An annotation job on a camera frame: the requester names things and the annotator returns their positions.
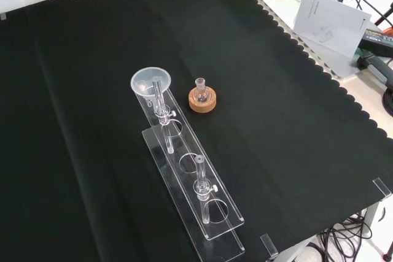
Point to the clear acrylic funnel stand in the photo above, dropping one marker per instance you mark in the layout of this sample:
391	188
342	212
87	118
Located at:
212	210

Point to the black tripod leg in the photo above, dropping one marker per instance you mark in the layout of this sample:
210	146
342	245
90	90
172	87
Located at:
385	13

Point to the clear plastic funnel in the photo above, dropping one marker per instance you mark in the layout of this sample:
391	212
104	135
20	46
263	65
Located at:
144	85

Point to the small round-bottom glass flask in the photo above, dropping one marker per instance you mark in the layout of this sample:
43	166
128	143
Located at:
202	94

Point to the white printed booklet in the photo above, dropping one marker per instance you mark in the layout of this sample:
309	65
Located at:
331	25

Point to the black bench cloth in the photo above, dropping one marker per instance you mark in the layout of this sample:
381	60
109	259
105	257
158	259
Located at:
92	121

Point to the clear cloth clip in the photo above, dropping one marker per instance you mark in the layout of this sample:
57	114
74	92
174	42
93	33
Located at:
382	187
269	246

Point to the black power adapter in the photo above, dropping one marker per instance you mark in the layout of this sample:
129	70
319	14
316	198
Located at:
379	41

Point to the grey bench leg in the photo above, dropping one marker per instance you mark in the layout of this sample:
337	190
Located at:
372	219

